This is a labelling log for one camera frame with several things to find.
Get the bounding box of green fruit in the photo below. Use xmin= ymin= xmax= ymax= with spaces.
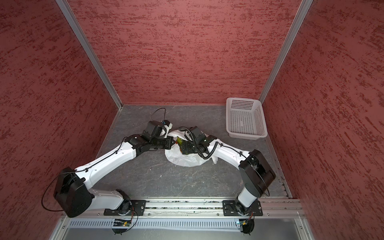
xmin=175 ymin=137 xmax=185 ymax=148

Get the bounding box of white plastic bag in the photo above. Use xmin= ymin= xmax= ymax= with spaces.
xmin=165 ymin=144 xmax=218 ymax=167

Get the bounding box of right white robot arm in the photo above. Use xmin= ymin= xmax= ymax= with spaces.
xmin=176 ymin=136 xmax=276 ymax=216

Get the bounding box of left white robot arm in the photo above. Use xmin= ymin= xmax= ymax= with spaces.
xmin=53 ymin=135 xmax=175 ymax=218

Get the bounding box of white perforated plastic basket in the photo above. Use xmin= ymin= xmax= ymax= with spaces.
xmin=226 ymin=98 xmax=268 ymax=140

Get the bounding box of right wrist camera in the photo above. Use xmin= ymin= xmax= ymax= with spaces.
xmin=185 ymin=126 xmax=207 ymax=145

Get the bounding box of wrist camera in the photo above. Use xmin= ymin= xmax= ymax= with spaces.
xmin=142 ymin=120 xmax=173 ymax=141
xmin=185 ymin=126 xmax=207 ymax=145

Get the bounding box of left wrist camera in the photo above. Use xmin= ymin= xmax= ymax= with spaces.
xmin=142 ymin=120 xmax=173 ymax=141

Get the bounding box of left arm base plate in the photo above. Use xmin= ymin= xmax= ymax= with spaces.
xmin=104 ymin=200 xmax=147 ymax=217

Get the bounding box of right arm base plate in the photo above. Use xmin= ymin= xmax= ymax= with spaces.
xmin=222 ymin=200 xmax=263 ymax=217

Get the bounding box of aluminium front rail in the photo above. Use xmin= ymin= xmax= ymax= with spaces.
xmin=61 ymin=197 xmax=306 ymax=218

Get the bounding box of white slotted cable duct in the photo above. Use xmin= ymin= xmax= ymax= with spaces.
xmin=69 ymin=218 xmax=240 ymax=231

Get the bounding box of left aluminium corner post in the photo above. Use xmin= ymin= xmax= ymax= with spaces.
xmin=56 ymin=0 xmax=124 ymax=110

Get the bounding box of aluminium corner post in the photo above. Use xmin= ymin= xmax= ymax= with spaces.
xmin=56 ymin=0 xmax=124 ymax=110
xmin=259 ymin=0 xmax=313 ymax=103

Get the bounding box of right aluminium corner post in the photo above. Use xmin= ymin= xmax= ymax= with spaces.
xmin=259 ymin=0 xmax=313 ymax=103

